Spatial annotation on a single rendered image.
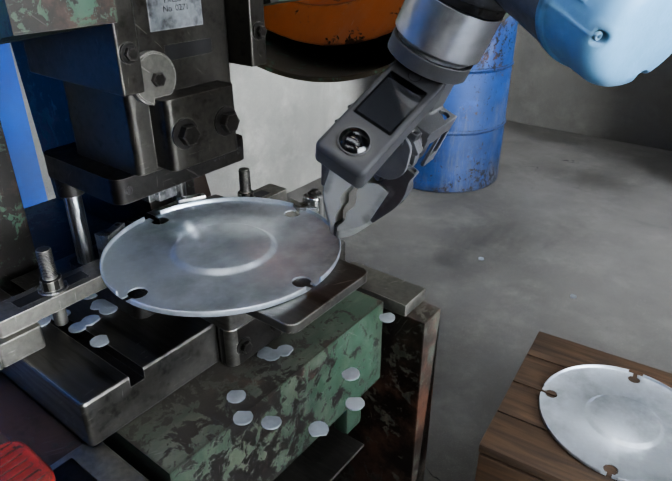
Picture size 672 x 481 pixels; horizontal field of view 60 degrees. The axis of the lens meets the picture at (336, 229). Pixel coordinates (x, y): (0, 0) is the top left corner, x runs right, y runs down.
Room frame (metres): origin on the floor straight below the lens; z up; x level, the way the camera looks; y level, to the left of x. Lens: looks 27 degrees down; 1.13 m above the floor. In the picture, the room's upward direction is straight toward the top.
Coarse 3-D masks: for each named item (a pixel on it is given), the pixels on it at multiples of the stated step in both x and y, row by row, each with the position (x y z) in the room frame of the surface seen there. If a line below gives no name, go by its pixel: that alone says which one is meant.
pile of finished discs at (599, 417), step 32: (544, 384) 0.87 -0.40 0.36; (576, 384) 0.87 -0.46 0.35; (608, 384) 0.87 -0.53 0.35; (640, 384) 0.87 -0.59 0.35; (544, 416) 0.79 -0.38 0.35; (576, 416) 0.79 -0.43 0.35; (608, 416) 0.78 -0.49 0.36; (640, 416) 0.78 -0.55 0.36; (576, 448) 0.72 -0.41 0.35; (608, 448) 0.72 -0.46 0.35; (640, 448) 0.72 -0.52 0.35; (640, 480) 0.65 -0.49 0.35
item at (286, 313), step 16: (336, 272) 0.58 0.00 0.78; (352, 272) 0.58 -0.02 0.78; (320, 288) 0.55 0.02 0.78; (336, 288) 0.55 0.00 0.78; (352, 288) 0.56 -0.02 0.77; (288, 304) 0.52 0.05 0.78; (304, 304) 0.52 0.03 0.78; (320, 304) 0.52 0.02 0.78; (208, 320) 0.59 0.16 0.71; (224, 320) 0.57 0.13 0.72; (240, 320) 0.58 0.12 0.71; (256, 320) 0.60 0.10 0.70; (272, 320) 0.49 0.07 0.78; (288, 320) 0.49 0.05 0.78; (304, 320) 0.49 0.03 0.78; (224, 336) 0.57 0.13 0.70; (240, 336) 0.58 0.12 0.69; (256, 336) 0.60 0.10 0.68; (272, 336) 0.62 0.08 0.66; (224, 352) 0.58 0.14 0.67; (240, 352) 0.58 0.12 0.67; (256, 352) 0.60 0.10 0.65
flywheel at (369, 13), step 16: (304, 0) 1.00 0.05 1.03; (320, 0) 0.98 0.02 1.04; (336, 0) 0.96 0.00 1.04; (352, 0) 0.93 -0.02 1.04; (368, 0) 0.91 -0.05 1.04; (384, 0) 0.90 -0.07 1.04; (400, 0) 0.88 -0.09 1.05; (272, 16) 1.03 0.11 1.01; (288, 16) 1.01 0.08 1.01; (304, 16) 0.99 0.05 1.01; (320, 16) 0.97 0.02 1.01; (336, 16) 0.95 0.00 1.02; (352, 16) 0.93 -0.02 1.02; (368, 16) 0.91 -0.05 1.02; (384, 16) 0.90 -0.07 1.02; (288, 32) 1.01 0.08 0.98; (304, 32) 0.99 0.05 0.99; (320, 32) 0.97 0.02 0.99; (336, 32) 0.95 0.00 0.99; (352, 32) 0.93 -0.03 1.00; (368, 32) 0.91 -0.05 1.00; (384, 32) 0.89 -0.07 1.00
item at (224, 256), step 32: (160, 224) 0.71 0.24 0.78; (192, 224) 0.71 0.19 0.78; (224, 224) 0.69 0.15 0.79; (256, 224) 0.71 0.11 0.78; (288, 224) 0.71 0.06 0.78; (320, 224) 0.71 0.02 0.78; (128, 256) 0.62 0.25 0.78; (160, 256) 0.62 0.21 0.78; (192, 256) 0.61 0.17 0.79; (224, 256) 0.61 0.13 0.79; (256, 256) 0.61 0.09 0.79; (288, 256) 0.62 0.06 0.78; (320, 256) 0.62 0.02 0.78; (128, 288) 0.55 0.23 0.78; (160, 288) 0.55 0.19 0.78; (192, 288) 0.55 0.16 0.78; (224, 288) 0.55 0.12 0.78; (256, 288) 0.55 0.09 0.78; (288, 288) 0.55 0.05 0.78
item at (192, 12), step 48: (144, 0) 0.64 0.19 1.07; (192, 0) 0.68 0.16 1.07; (144, 48) 0.63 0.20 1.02; (192, 48) 0.68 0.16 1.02; (96, 96) 0.64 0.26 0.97; (144, 96) 0.61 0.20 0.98; (192, 96) 0.64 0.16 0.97; (96, 144) 0.65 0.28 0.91; (144, 144) 0.62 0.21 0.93; (192, 144) 0.61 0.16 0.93
